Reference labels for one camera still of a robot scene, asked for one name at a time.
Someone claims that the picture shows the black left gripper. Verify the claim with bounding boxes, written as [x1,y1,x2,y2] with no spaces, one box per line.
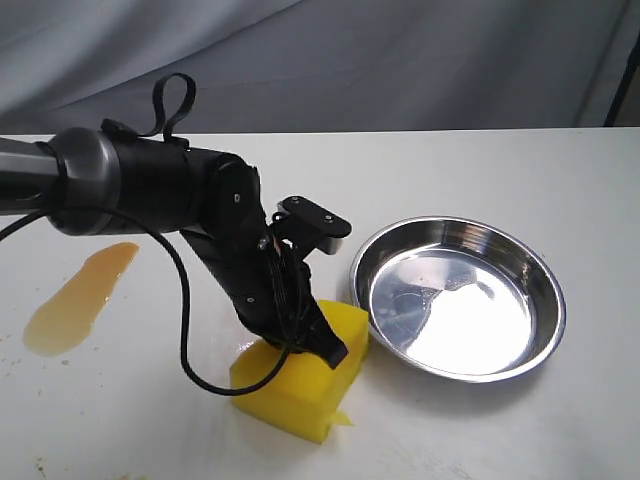
[184,219,347,369]

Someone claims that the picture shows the yellow sponge block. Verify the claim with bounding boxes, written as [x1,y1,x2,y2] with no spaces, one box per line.
[231,300,369,444]

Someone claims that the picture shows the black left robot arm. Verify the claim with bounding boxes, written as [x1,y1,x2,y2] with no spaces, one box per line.
[1,127,351,367]

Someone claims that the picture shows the orange liquid spill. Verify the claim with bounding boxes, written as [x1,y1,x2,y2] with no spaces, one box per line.
[23,242,139,357]

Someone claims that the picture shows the round steel pan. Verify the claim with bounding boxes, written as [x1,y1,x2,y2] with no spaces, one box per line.
[349,216,566,384]

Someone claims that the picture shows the grey backdrop cloth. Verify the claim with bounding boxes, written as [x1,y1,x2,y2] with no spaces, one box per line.
[1,1,639,134]

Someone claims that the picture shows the black cable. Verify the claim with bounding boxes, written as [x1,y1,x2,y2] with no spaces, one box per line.
[0,207,301,397]

